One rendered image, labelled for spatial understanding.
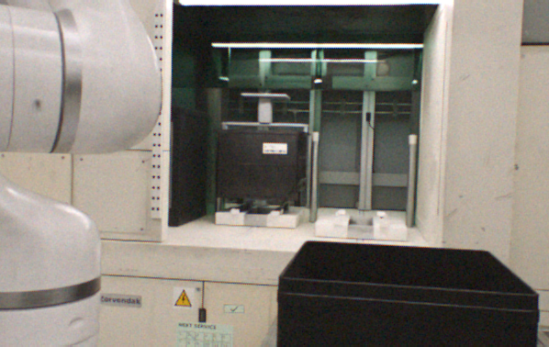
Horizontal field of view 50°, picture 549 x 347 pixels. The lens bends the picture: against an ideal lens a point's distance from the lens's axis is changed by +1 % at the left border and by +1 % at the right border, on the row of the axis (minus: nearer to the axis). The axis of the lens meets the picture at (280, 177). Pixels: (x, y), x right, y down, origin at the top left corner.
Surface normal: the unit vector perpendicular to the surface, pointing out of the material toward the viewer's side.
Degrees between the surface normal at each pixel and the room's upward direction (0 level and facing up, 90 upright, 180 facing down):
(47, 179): 90
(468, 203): 90
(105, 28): 66
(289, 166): 90
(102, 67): 83
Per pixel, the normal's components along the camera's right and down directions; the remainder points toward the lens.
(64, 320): 0.77, 0.06
